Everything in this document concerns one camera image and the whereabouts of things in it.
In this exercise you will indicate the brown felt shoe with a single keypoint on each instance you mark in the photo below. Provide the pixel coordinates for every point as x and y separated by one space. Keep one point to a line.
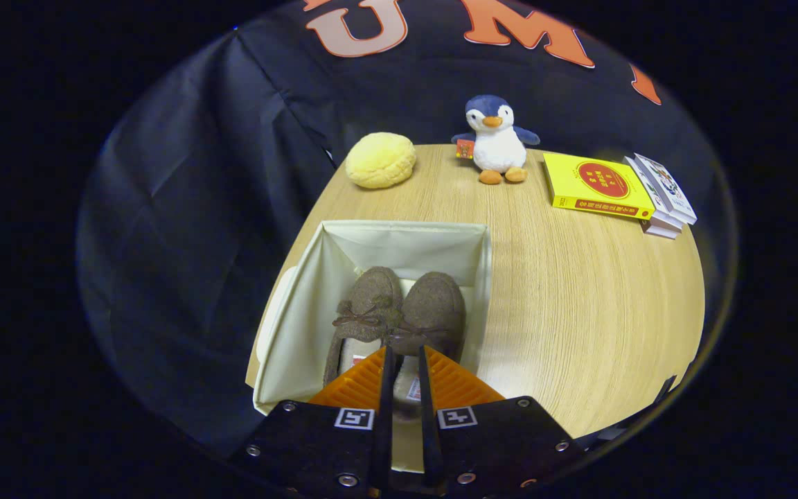
437 305
371 294

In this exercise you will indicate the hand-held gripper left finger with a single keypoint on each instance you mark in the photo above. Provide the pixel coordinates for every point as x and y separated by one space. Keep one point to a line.
386 430

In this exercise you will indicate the yellow book with red circle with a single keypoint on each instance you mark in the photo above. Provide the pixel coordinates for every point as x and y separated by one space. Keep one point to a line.
596 184

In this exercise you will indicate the yellow bread plush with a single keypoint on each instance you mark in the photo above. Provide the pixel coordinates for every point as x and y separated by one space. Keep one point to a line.
379 161

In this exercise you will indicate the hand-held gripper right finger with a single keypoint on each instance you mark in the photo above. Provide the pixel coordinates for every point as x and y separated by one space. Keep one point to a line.
428 430

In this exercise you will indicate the blue and white penguin plush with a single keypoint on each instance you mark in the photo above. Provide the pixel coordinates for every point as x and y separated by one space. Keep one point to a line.
499 145

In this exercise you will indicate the white illustrated book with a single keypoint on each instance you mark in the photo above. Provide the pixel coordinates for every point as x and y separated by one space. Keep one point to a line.
666 184

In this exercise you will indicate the cream fabric storage box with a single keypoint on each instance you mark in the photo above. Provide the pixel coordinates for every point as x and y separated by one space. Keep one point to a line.
302 326

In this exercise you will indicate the black backdrop cloth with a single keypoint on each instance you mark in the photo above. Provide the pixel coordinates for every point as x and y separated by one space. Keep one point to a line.
198 208

